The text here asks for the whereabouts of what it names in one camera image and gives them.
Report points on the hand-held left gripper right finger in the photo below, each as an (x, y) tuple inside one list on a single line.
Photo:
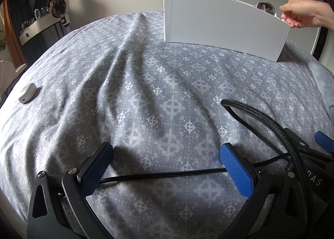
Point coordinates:
[(236, 170)]

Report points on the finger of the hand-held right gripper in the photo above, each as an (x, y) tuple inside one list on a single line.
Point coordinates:
[(324, 139)]

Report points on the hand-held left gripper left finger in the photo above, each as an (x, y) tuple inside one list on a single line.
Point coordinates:
[(95, 168)]

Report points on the white board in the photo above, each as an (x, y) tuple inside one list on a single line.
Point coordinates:
[(221, 22)]

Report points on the person's right forearm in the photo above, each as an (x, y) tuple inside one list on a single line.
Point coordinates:
[(328, 16)]

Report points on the person's right hand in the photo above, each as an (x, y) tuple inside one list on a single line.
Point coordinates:
[(300, 12)]

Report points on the grey patterned blanket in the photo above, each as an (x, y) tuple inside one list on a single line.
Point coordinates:
[(146, 93)]

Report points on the white earbuds case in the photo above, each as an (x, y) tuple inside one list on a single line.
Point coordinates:
[(27, 93)]

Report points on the white shell-shaped chair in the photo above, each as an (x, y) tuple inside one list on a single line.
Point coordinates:
[(5, 77)]

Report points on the silver metal can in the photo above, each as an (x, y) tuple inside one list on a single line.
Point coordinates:
[(265, 7)]

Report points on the white curved shelf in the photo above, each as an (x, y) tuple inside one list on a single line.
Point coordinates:
[(39, 26)]

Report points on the orange curtain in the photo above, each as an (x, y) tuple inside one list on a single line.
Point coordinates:
[(13, 33)]

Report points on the green potted plant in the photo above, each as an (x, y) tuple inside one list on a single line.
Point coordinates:
[(2, 38)]

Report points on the small brown desk fan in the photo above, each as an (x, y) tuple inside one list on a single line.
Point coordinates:
[(58, 7)]

